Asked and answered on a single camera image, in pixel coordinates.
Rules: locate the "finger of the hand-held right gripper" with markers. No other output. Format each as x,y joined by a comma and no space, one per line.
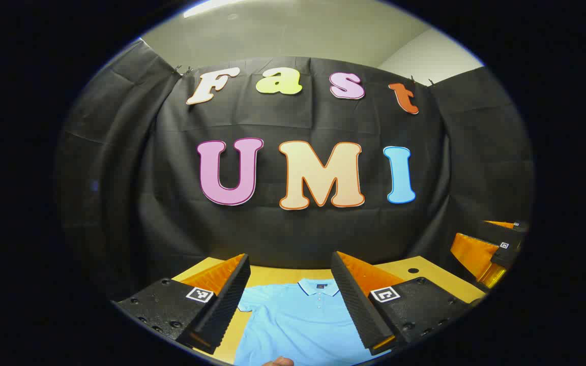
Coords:
521,225
471,251

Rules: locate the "black backdrop cloth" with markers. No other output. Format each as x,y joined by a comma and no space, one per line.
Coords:
298,239

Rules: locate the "light blue polo T-shirt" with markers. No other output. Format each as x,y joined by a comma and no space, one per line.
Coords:
298,325

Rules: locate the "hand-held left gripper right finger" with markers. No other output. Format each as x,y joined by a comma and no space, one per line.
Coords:
354,300

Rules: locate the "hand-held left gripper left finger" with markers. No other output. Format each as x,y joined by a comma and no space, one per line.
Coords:
227,300

